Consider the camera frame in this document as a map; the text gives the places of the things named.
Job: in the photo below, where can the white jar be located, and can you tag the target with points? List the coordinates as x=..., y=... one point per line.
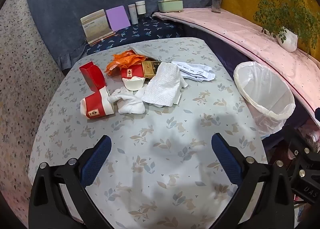
x=140, y=7

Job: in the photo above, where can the cream card stand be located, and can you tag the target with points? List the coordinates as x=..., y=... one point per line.
x=96, y=27

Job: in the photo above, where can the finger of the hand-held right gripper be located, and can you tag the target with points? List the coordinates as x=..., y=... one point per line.
x=300, y=144

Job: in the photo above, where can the printed white paper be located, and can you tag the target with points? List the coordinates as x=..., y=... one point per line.
x=197, y=71

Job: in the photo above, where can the white paper towel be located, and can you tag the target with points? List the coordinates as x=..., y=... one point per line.
x=163, y=86

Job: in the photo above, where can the dark purple cloth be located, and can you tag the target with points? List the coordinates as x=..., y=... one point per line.
x=220, y=48

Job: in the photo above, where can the white lined trash bin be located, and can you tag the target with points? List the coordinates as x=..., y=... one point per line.
x=265, y=94

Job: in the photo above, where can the pink cloth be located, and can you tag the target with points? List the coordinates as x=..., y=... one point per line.
x=237, y=33

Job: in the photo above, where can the green tissue box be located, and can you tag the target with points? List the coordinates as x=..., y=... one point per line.
x=170, y=5

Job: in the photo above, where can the red carton box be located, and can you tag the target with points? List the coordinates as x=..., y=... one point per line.
x=93, y=76

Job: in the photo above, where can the gold box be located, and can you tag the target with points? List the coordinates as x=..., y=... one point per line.
x=150, y=69

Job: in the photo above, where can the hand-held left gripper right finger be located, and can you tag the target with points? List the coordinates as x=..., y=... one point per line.
x=226, y=159

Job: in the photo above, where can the green plant in white pot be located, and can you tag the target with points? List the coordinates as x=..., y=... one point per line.
x=288, y=40

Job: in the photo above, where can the crushed red paper cup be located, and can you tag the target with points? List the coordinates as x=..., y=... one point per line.
x=132, y=76

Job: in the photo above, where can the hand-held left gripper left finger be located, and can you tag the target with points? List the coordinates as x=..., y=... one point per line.
x=96, y=159

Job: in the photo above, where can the navy floral cloth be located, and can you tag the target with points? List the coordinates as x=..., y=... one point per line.
x=150, y=30

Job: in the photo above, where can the orange plastic bag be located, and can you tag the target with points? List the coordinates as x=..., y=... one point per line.
x=125, y=61

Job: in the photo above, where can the red and white paper cup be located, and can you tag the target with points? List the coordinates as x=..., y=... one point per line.
x=96, y=106

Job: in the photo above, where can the white tube bottle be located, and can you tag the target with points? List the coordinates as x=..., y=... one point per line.
x=133, y=13

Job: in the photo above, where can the white tissue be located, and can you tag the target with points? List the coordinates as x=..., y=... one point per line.
x=127, y=102

